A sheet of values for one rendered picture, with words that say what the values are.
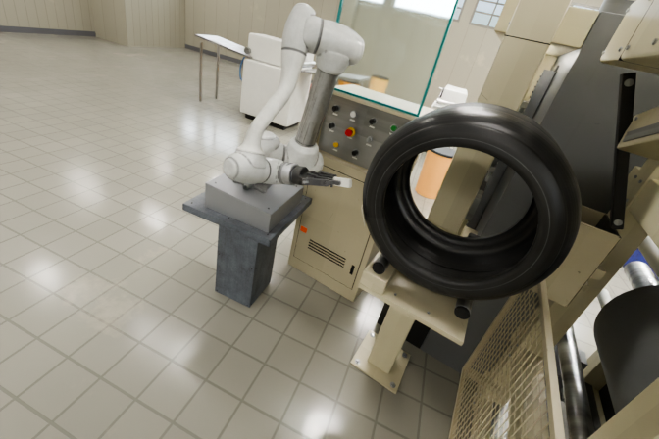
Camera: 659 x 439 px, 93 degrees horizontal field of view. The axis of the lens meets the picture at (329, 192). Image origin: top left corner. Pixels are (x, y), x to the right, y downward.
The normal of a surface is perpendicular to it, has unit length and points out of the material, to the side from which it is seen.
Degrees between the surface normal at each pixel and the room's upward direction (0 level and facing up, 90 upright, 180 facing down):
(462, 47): 90
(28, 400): 0
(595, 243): 90
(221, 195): 90
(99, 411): 0
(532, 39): 90
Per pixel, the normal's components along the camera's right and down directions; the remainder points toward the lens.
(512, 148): -0.41, 0.17
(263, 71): -0.36, 0.37
